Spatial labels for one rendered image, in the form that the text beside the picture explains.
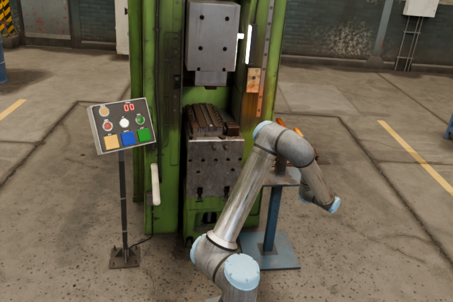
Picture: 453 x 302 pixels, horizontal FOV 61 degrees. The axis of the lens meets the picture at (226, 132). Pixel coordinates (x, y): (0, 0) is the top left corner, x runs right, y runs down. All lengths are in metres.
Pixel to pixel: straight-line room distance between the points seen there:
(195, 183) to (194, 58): 0.86
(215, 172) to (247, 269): 1.11
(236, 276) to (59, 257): 1.73
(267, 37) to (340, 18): 6.19
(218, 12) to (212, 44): 0.19
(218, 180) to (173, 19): 1.10
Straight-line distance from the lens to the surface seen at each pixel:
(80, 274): 2.93
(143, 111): 2.38
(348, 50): 8.93
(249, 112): 2.72
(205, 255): 1.75
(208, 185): 2.69
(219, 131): 2.57
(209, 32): 2.35
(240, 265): 1.67
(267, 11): 2.56
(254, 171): 1.67
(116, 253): 3.01
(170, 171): 2.83
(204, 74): 2.41
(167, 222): 3.09
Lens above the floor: 2.02
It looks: 25 degrees down
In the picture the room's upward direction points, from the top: 5 degrees clockwise
